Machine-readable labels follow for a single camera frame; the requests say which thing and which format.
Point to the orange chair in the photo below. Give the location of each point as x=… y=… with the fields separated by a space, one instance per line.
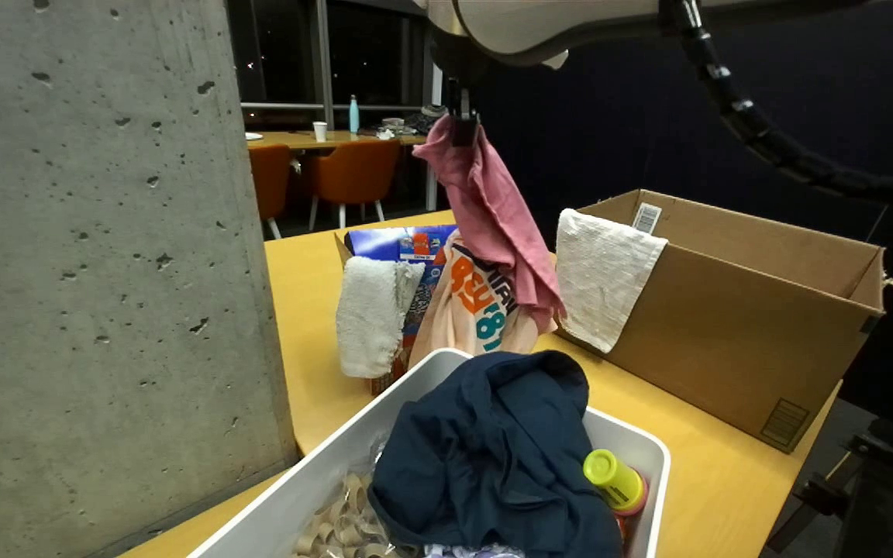
x=271 y=168
x=350 y=175

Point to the teal water bottle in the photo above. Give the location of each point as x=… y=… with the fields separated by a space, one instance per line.
x=354 y=114

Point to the white plastic bin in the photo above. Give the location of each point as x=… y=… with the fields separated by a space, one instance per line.
x=271 y=526

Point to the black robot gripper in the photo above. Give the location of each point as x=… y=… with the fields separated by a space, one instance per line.
x=460 y=60

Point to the peach printed t-shirt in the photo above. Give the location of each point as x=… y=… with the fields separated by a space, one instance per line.
x=472 y=312

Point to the beige items in bin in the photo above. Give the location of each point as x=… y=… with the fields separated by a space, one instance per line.
x=345 y=526

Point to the white cloth in carton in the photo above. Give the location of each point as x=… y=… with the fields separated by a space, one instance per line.
x=603 y=270

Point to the orange chair middle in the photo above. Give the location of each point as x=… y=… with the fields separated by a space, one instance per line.
x=350 y=175

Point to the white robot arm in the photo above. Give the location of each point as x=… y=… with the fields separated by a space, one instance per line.
x=476 y=35

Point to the blue box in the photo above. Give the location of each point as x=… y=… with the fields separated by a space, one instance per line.
x=413 y=246

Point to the navy blue garment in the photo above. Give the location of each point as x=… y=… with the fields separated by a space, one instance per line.
x=495 y=458

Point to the pink t-shirt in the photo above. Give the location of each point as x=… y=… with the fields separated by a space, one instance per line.
x=492 y=215

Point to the white towel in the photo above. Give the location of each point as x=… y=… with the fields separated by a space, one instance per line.
x=370 y=315

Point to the long wooden counter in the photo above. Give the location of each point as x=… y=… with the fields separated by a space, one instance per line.
x=309 y=141

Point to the white cup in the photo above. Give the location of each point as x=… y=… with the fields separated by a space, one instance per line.
x=320 y=132

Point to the orange chair left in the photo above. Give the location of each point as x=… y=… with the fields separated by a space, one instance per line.
x=271 y=168

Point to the large cardboard box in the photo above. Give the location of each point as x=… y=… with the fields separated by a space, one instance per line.
x=751 y=319

